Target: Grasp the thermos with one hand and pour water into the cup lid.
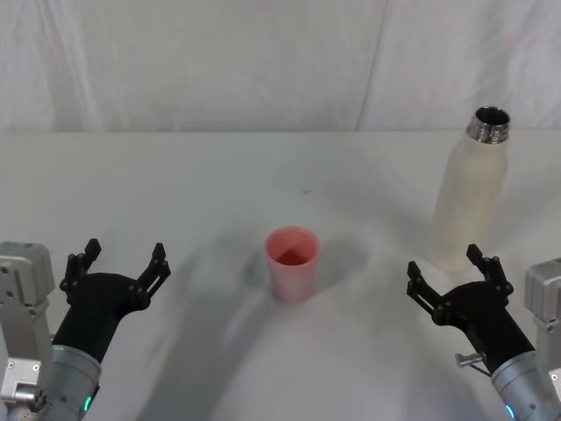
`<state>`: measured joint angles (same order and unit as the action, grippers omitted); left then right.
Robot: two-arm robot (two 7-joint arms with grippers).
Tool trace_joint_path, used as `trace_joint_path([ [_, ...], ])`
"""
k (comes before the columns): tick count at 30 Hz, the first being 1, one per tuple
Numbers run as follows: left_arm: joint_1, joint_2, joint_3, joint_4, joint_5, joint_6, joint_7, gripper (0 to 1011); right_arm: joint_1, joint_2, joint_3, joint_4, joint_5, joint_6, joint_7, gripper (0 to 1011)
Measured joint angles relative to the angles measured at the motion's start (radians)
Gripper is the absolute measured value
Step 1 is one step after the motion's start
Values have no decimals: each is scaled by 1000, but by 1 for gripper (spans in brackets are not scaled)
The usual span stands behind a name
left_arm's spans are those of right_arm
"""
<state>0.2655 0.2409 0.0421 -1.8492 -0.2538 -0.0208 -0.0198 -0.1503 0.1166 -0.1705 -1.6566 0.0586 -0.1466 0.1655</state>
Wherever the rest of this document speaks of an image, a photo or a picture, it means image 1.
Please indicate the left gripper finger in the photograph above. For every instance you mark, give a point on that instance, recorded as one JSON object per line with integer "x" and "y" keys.
{"x": 153, "y": 276}
{"x": 73, "y": 269}

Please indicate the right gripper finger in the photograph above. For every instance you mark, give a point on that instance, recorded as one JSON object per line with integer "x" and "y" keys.
{"x": 424, "y": 294}
{"x": 493, "y": 274}

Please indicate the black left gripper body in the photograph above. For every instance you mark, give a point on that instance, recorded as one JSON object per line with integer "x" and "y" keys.
{"x": 96, "y": 302}

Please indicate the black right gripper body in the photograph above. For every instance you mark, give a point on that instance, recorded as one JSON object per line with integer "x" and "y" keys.
{"x": 482, "y": 316}

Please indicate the cream vacuum bottle steel neck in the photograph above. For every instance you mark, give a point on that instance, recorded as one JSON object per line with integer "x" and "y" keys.
{"x": 469, "y": 193}

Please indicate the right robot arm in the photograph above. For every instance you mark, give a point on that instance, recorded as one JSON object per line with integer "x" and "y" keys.
{"x": 543, "y": 316}

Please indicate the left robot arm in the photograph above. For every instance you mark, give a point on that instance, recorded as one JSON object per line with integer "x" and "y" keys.
{"x": 26, "y": 307}

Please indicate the white table cloth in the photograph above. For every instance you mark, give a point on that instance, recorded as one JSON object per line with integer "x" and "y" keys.
{"x": 219, "y": 184}

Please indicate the pink cup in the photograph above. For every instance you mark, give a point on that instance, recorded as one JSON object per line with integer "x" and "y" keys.
{"x": 293, "y": 267}

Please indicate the white curtain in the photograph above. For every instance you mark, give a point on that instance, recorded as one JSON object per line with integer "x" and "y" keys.
{"x": 263, "y": 61}

